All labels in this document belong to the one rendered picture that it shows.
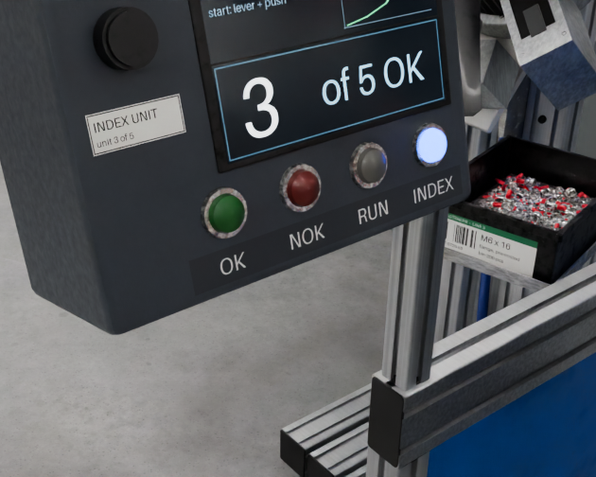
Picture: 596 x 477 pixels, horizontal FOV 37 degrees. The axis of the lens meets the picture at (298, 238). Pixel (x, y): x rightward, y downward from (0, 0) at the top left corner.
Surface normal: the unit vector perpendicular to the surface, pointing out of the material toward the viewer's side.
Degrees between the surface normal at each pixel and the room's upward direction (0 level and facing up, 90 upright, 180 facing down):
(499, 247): 90
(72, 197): 90
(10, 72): 90
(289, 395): 0
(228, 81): 75
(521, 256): 90
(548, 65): 121
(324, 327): 0
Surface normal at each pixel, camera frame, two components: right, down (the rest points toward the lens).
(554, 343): 0.62, 0.40
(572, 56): 0.11, 0.86
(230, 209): 0.58, 0.07
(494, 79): 0.74, 0.12
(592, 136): -0.79, 0.29
